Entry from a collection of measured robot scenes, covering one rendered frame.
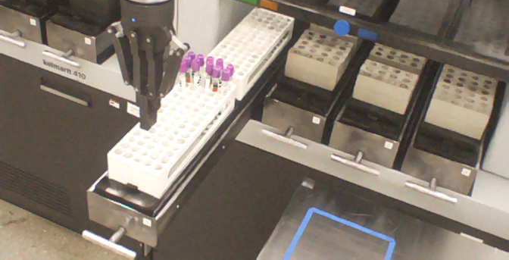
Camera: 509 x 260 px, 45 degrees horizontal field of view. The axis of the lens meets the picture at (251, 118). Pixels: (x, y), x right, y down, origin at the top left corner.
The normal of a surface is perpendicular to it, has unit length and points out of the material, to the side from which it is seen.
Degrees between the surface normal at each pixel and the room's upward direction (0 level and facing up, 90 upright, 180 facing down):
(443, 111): 90
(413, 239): 0
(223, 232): 90
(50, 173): 90
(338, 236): 0
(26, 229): 0
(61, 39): 90
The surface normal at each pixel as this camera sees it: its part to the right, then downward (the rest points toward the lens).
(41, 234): 0.10, -0.78
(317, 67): -0.39, 0.54
